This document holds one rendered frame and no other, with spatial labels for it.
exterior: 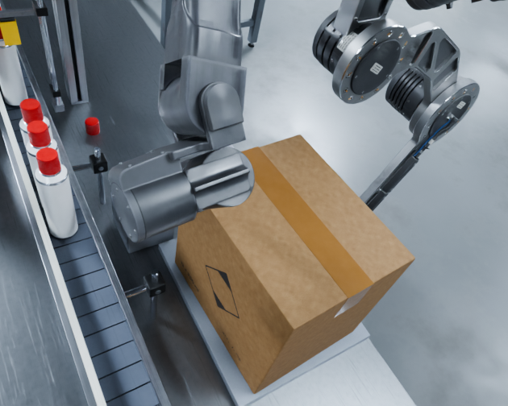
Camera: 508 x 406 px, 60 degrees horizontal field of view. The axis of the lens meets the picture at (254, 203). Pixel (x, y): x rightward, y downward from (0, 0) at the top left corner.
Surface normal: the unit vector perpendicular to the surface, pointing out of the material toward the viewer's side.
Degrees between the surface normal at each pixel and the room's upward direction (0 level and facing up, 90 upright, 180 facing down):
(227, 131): 51
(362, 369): 0
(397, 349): 0
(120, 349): 0
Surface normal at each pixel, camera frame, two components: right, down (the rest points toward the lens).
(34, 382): 0.18, -0.63
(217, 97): 0.54, 0.14
